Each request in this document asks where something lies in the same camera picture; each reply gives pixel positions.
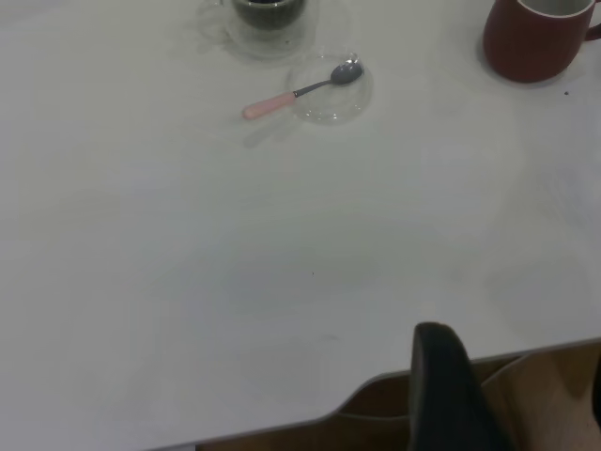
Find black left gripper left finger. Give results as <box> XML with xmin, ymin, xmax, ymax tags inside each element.
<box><xmin>410</xmin><ymin>321</ymin><xmax>513</xmax><ymax>451</ymax></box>

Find dark coffee beans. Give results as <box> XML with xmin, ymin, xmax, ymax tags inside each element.
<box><xmin>233</xmin><ymin>0</ymin><xmax>305</xmax><ymax>30</ymax></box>

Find clear round glass lid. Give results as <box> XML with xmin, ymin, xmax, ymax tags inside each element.
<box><xmin>285</xmin><ymin>52</ymin><xmax>375</xmax><ymax>126</ymax></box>

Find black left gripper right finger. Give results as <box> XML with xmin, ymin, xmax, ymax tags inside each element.
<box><xmin>590</xmin><ymin>350</ymin><xmax>601</xmax><ymax>424</ymax></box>

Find red ceramic mug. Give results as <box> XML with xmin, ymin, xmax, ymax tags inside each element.
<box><xmin>482</xmin><ymin>0</ymin><xmax>601</xmax><ymax>85</ymax></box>

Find pink handled metal spoon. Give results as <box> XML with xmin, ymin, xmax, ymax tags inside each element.
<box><xmin>241</xmin><ymin>61</ymin><xmax>365</xmax><ymax>120</ymax></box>

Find clear double wall glass cup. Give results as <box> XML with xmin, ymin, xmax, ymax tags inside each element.
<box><xmin>195</xmin><ymin>0</ymin><xmax>325</xmax><ymax>61</ymax></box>

